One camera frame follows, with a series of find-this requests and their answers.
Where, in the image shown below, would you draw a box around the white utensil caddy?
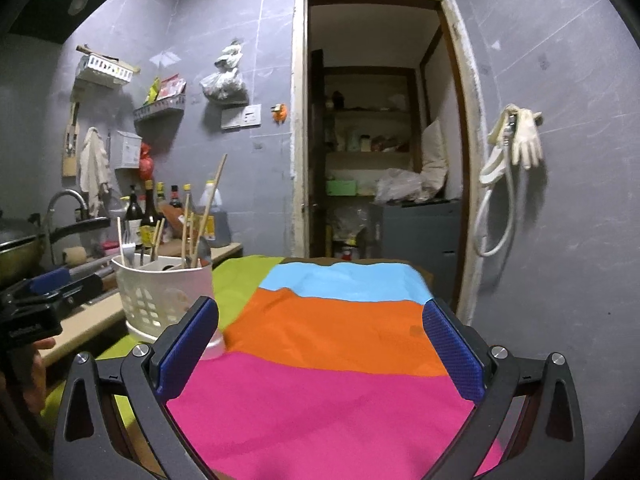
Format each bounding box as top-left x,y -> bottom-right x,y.
111,256 -> 214,344

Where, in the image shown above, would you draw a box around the metal fork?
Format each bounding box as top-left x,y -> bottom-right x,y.
118,219 -> 136,268

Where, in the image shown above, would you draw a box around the person hand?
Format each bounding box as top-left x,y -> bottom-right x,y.
21,337 -> 55,414

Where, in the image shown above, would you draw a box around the wok pan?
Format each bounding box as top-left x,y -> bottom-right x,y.
1,217 -> 111,284

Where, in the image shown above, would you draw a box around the metal sink faucet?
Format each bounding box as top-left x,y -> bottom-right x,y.
42,188 -> 88,245

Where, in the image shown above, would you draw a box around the dark wine bottle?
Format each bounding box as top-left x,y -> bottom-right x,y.
125,185 -> 143,247

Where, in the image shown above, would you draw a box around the dark grey cabinet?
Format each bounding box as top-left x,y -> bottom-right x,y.
368,200 -> 461,301

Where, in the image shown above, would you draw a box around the beige hanging towel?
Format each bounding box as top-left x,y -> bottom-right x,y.
79,127 -> 112,217

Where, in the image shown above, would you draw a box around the large soy sauce jug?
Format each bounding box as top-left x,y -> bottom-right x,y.
195,180 -> 231,248

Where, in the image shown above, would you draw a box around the dark soy sauce bottle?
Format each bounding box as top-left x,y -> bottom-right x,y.
140,180 -> 160,248

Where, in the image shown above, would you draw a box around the colourful striped tablecloth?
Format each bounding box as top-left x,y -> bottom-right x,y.
41,253 -> 507,480

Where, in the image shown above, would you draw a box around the wooden knife holder board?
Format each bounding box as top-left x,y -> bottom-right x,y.
62,101 -> 80,178

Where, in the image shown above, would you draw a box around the red plastic bag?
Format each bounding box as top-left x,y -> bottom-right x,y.
139,142 -> 154,181

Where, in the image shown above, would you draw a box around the clear plastic bag on cabinet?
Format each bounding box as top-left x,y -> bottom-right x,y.
374,168 -> 434,204

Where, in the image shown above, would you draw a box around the white pillow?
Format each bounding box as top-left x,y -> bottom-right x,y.
420,119 -> 448,200

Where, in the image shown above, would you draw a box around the white rubber gloves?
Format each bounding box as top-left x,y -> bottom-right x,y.
480,104 -> 544,188

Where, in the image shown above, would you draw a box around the white plastic bag hanging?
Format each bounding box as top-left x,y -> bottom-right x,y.
200,39 -> 248,106

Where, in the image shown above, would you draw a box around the white wall box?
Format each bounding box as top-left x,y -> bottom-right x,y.
110,130 -> 142,169

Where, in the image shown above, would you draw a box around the white upper wall basket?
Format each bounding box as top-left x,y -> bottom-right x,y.
76,44 -> 141,89

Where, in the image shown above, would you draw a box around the grey wall shelf rack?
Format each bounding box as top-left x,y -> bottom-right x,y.
134,93 -> 186,122

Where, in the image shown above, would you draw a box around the white hose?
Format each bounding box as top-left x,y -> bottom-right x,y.
472,123 -> 518,259

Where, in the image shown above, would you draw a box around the wall switch panel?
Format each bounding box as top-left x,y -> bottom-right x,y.
220,104 -> 262,130

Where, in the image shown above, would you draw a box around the orange wall hook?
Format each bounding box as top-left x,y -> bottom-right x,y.
271,103 -> 288,125

